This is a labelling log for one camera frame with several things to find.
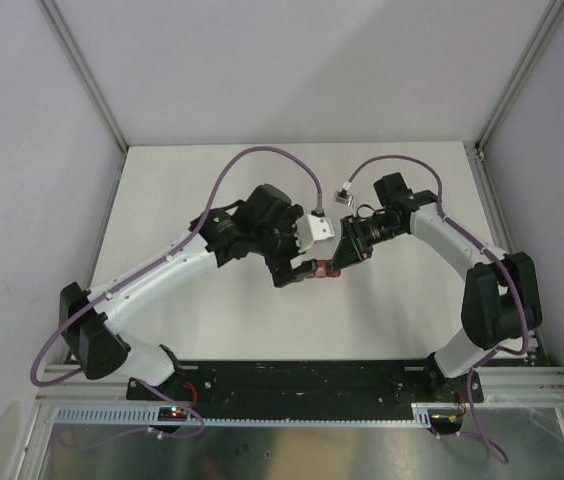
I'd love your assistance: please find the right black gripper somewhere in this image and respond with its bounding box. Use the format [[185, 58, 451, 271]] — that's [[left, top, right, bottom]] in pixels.
[[329, 213, 405, 272]]

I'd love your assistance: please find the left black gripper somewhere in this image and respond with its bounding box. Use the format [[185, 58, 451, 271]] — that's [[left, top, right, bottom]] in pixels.
[[250, 205, 317, 286]]

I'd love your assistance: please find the red pill organizer box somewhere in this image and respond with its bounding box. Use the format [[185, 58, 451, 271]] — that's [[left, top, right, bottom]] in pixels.
[[302, 259, 341, 279]]

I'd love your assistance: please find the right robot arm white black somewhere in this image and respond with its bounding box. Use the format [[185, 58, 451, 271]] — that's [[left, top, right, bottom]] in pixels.
[[329, 173, 543, 401]]

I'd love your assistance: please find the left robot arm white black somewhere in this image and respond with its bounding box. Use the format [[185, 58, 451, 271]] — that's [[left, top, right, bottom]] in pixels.
[[60, 184, 334, 399]]

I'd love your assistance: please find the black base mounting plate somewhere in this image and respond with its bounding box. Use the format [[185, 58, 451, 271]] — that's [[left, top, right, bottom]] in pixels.
[[126, 357, 486, 421]]

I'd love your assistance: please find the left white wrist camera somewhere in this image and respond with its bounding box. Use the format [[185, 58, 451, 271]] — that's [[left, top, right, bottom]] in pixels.
[[295, 214, 335, 253]]

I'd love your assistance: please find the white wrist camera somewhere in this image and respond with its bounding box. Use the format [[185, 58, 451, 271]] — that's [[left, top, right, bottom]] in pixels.
[[295, 214, 335, 253], [333, 188, 354, 207]]

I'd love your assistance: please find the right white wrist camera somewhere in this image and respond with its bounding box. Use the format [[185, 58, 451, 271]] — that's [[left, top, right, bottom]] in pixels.
[[333, 188, 354, 207]]

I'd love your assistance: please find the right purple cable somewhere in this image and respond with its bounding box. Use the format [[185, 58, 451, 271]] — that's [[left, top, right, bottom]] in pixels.
[[344, 155, 531, 464]]

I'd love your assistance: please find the grey slotted cable duct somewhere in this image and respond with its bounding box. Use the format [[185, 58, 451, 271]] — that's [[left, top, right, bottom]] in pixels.
[[53, 404, 463, 428]]

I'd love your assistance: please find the right aluminium frame post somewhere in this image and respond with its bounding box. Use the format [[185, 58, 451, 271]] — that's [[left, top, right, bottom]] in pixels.
[[473, 0, 564, 157]]

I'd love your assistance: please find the aluminium frame post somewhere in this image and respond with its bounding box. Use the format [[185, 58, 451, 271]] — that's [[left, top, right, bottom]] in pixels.
[[473, 0, 564, 157], [36, 0, 129, 154]]

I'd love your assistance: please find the left aluminium frame post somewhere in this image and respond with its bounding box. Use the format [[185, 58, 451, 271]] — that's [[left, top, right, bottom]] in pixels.
[[36, 0, 129, 154]]

